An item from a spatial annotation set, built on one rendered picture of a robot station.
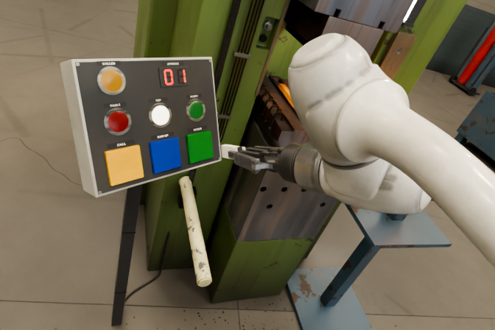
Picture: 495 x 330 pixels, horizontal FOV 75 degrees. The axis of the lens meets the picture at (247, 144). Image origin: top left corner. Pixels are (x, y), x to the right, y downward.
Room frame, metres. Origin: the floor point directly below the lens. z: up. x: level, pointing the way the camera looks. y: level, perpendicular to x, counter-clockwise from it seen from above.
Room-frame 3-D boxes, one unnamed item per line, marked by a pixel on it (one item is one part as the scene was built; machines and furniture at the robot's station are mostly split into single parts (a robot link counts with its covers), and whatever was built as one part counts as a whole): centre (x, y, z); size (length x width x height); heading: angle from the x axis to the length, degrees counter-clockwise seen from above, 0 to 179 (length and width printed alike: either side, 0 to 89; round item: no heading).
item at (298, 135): (1.20, -0.09, 0.96); 0.42 x 0.20 x 0.09; 27
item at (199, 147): (0.69, 0.12, 1.01); 0.07 x 0.05 x 0.07; 142
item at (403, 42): (1.28, -0.40, 1.27); 0.09 x 0.02 x 0.17; 117
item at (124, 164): (0.53, 0.24, 1.01); 0.07 x 0.05 x 0.07; 142
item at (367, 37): (1.20, -0.09, 1.32); 0.42 x 0.20 x 0.10; 27
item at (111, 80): (0.58, 0.31, 1.16); 0.05 x 0.03 x 0.04; 117
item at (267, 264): (1.24, -0.13, 0.23); 0.56 x 0.38 x 0.47; 27
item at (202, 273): (0.78, 0.08, 0.62); 0.44 x 0.05 x 0.05; 27
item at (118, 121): (0.56, 0.27, 1.09); 0.05 x 0.03 x 0.04; 117
